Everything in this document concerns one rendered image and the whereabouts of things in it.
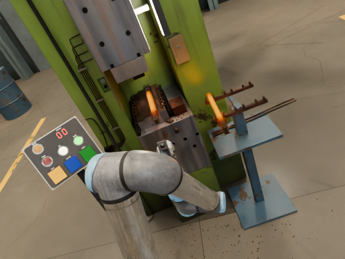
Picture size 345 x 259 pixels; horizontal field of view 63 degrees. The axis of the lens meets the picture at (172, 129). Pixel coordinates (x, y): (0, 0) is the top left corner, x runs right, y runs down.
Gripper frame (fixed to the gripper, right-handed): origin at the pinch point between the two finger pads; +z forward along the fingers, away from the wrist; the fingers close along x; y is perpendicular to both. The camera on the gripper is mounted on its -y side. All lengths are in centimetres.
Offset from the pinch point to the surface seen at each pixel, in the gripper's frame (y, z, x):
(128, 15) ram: -59, 33, 9
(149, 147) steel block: 18.8, 27.0, -11.9
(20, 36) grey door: 0, 674, -275
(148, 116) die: 0.9, 33.7, -4.3
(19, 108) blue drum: 86, 412, -261
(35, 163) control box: -11, 12, -70
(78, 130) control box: -13, 25, -44
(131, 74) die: -29.1, 33.0, -2.6
